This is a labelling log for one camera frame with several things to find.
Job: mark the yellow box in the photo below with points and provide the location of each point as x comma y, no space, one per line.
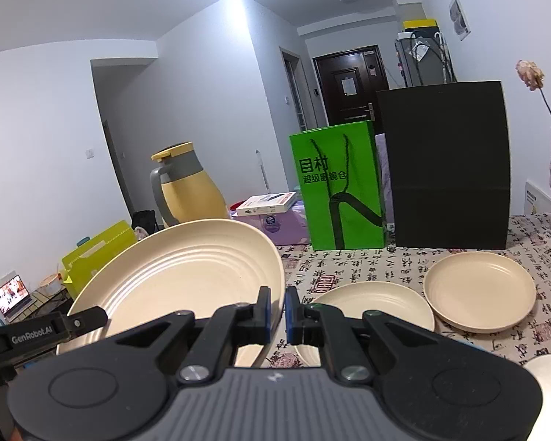
420,24

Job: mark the green paper bag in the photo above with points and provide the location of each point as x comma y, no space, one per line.
312,211

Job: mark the plastic packet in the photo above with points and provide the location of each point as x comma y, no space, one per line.
421,50

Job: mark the wall picture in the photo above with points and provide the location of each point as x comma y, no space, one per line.
459,16

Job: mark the yellow thermos jug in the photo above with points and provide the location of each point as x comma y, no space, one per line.
190,193

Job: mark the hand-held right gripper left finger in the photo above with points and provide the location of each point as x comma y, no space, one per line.
267,314

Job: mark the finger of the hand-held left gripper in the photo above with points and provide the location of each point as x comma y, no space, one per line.
80,320

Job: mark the printed tablecloth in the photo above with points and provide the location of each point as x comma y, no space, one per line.
395,266

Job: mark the grey interior door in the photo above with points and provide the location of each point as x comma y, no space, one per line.
294,92

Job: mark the wooden folding table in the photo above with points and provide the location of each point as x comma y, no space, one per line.
50,301

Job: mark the purple cloth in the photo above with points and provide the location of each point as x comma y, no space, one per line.
382,179

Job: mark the laptop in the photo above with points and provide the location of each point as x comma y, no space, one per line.
10,295

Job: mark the purple tissue pack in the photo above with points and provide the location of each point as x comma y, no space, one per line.
289,227

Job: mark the white pot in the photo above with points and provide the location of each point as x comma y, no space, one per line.
53,282

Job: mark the dried flower bunch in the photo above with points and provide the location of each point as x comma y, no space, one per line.
530,73

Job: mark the yellow-green snack box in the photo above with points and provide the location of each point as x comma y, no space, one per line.
105,248

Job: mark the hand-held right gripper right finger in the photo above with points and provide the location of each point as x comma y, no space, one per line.
290,314

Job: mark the grey refrigerator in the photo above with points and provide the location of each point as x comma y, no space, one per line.
422,71

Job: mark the black paper bag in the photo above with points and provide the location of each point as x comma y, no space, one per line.
445,161

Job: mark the large cream plate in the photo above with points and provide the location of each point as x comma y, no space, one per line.
179,275

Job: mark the medium cream plate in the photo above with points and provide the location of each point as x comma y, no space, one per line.
372,298

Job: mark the dark entrance door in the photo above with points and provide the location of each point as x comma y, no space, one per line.
349,87

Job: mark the flat white box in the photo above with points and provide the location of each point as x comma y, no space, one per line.
266,203

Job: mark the small cream plate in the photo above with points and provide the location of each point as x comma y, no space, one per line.
480,289

